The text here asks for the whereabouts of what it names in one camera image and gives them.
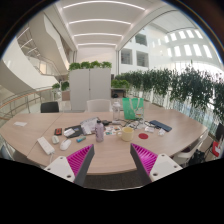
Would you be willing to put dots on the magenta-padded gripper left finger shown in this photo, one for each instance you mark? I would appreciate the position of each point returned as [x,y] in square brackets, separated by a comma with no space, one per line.
[79,160]

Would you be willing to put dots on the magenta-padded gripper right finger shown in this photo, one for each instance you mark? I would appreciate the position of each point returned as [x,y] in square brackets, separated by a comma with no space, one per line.
[146,159]

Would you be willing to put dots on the purple drink bottle black cap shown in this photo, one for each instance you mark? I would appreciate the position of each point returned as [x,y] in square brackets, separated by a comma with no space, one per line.
[99,133]

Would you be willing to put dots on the clear plastic water bottle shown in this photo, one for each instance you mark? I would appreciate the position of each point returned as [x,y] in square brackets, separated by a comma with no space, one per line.
[116,111]

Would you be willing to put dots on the teal small tube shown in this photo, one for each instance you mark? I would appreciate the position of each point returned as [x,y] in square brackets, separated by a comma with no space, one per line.
[81,139]

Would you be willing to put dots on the white computer mouse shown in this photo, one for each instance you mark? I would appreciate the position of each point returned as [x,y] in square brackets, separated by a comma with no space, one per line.
[65,144]

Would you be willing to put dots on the flat round red coaster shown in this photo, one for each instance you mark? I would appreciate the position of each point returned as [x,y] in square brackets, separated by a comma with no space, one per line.
[143,136]

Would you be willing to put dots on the black notebook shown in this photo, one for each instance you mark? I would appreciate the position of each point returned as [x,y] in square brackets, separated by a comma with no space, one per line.
[78,132]

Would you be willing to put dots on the white card packet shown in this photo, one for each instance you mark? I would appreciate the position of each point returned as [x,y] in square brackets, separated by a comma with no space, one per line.
[69,132]

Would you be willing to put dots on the white paper card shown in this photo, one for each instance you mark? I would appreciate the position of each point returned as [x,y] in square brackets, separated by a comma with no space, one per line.
[149,129]

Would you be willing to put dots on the pale yellow mug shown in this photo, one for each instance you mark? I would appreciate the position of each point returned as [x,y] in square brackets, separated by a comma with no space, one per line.
[127,134]

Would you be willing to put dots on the small white oval device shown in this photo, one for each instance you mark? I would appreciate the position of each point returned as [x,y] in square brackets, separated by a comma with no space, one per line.
[55,139]

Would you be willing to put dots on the black and red case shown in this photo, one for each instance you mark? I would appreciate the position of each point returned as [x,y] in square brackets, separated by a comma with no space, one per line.
[58,131]

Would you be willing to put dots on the white printed booklet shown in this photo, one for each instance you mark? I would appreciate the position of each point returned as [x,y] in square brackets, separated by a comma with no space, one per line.
[88,125]

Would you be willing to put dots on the white power strip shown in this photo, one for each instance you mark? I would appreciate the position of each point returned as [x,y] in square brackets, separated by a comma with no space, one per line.
[45,145]

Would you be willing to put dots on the colourful sticker sheet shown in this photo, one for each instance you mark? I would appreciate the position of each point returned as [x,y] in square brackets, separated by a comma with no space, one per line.
[111,130]

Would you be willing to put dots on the black power adapter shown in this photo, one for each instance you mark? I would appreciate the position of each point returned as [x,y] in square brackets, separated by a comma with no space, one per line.
[106,122]

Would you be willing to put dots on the white power adapter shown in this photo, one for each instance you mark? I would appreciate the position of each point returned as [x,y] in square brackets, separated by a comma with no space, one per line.
[116,122]

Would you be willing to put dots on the green tote bag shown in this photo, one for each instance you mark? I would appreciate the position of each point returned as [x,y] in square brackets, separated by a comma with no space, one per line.
[130,108]

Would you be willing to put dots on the black chair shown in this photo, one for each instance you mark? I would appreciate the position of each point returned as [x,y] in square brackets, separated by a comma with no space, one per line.
[49,107]

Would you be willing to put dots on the white paper sheet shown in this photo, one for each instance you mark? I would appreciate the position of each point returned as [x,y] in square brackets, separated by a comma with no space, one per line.
[20,123]

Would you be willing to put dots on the brown planter with plants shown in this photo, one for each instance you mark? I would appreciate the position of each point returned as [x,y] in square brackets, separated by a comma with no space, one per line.
[65,90]

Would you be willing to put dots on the white cabinet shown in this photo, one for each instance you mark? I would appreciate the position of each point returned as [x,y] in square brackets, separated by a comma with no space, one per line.
[89,89]

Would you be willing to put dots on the dark planter with plants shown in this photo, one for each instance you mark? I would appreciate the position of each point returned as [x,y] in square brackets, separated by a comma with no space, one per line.
[120,86]

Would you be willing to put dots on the row of green hedge plants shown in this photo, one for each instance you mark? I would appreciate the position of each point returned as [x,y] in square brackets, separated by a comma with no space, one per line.
[186,85]

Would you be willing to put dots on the wooden-topped glass railing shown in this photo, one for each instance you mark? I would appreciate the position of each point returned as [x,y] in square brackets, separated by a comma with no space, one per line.
[20,96]

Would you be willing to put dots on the green plants atop cabinet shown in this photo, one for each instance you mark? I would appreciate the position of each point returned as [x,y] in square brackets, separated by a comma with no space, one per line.
[90,64]

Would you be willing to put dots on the ceiling light strips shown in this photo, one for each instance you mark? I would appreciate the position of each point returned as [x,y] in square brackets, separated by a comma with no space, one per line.
[100,22]

